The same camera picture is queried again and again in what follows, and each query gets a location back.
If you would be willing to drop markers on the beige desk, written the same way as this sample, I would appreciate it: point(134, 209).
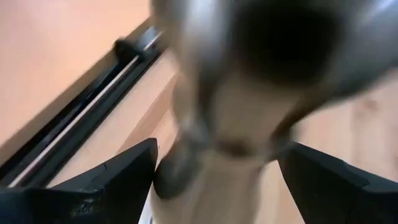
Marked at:
point(46, 62)

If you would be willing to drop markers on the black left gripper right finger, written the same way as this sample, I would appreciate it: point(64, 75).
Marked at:
point(335, 196)

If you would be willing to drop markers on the black clamp knob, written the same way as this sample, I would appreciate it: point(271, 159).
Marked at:
point(126, 49)

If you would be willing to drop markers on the black aluminium table frame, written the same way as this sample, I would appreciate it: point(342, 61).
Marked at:
point(81, 115)

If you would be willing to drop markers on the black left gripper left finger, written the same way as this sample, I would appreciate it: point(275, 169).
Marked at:
point(109, 193)

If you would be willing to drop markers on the silver lamp stand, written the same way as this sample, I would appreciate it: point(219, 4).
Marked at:
point(236, 109)

